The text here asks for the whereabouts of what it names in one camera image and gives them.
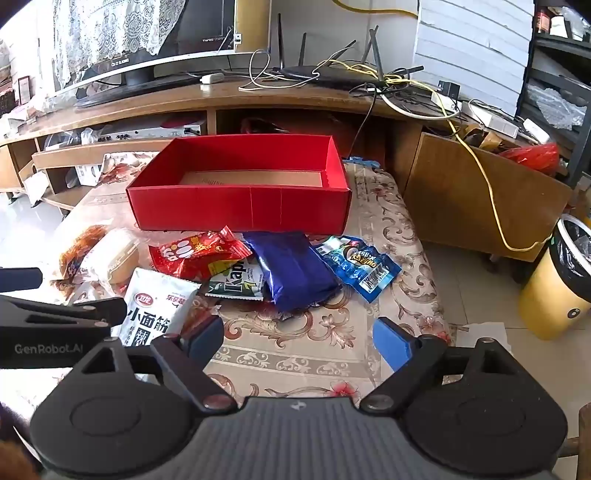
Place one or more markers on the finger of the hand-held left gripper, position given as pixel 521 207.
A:
pixel 101 310
pixel 21 279

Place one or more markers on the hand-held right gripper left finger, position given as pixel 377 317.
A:
pixel 205 339

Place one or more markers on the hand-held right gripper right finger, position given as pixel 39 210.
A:
pixel 390 344

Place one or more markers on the orange bun packet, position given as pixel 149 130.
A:
pixel 87 290

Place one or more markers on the white snack packet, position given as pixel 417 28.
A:
pixel 152 304

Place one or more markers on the clear cream bread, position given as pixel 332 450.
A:
pixel 113 256

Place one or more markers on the green white wafer packet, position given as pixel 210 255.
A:
pixel 235 282

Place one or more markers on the orange brown snack packet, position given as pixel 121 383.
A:
pixel 78 249

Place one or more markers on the light blue snack packet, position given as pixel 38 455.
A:
pixel 364 270

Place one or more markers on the red paw print snack packet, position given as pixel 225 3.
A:
pixel 194 254

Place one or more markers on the dark blue snack packet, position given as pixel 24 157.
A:
pixel 291 272

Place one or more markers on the red cardboard box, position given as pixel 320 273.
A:
pixel 231 207

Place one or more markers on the floral tablecloth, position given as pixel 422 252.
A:
pixel 300 341

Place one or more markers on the white paper sheet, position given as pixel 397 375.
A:
pixel 485 337

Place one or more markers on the white printed carton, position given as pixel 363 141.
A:
pixel 85 175

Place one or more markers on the yellow trash bin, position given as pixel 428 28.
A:
pixel 547 295

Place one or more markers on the blue plastic bag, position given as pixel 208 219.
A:
pixel 362 162

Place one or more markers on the silver set-top box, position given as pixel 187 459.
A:
pixel 147 131

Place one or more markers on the small framed picture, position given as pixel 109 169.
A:
pixel 24 90

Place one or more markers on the dark red cloth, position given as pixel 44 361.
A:
pixel 178 121

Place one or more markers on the brown paper strip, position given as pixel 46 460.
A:
pixel 480 136

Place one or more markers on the red plastic bag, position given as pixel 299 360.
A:
pixel 531 157

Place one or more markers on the white power strip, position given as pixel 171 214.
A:
pixel 538 130
pixel 491 120

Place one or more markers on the wooden television cabinet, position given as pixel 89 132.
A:
pixel 286 99

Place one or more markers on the white power adapter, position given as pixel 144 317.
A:
pixel 211 78

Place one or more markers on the black plug adapter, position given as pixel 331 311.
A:
pixel 449 89

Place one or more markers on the white lace cloth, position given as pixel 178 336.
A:
pixel 115 32

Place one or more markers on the black router with antennas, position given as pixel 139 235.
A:
pixel 314 74

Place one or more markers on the bubble wrap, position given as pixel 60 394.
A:
pixel 554 104

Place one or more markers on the curved black television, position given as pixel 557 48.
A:
pixel 203 27

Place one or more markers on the stack of white boards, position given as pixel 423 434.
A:
pixel 471 46

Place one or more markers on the brown cardboard panel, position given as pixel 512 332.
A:
pixel 251 23

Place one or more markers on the black shelf rack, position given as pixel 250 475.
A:
pixel 549 44

